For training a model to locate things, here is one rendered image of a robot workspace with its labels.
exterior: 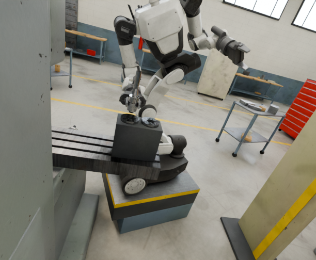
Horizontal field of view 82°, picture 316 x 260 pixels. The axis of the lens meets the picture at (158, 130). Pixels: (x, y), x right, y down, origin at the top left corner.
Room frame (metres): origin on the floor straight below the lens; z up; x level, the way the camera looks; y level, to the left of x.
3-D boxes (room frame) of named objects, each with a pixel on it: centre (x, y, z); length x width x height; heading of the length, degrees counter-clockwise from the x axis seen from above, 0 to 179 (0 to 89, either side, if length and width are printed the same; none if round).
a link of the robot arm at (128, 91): (0.88, 0.17, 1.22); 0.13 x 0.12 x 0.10; 104
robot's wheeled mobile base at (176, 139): (1.39, -0.01, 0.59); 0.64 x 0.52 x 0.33; 121
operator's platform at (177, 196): (1.39, -0.01, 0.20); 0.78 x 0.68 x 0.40; 121
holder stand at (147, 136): (0.80, 0.10, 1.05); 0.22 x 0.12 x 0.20; 104
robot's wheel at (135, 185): (1.04, 0.06, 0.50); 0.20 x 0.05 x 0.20; 121
